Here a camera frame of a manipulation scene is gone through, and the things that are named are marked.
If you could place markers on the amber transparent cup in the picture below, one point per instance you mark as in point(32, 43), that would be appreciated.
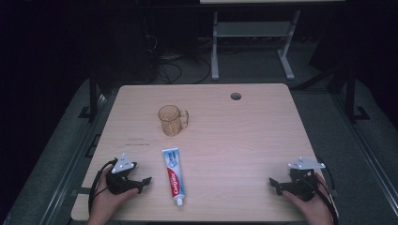
point(170, 120)

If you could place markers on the black metal post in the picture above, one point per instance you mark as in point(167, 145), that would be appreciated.
point(352, 97)
point(93, 97)

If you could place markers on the person's right hand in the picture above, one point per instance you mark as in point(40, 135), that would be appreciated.
point(313, 209)

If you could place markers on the white metal stand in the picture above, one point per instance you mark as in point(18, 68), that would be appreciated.
point(253, 29)

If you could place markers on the person's left hand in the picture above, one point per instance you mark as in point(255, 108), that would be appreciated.
point(104, 203)

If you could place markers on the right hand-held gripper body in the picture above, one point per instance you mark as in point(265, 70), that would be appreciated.
point(302, 184)

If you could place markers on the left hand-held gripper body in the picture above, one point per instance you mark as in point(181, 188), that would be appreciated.
point(120, 182)

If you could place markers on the white blue red toothpaste tube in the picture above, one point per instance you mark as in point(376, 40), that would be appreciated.
point(174, 175)

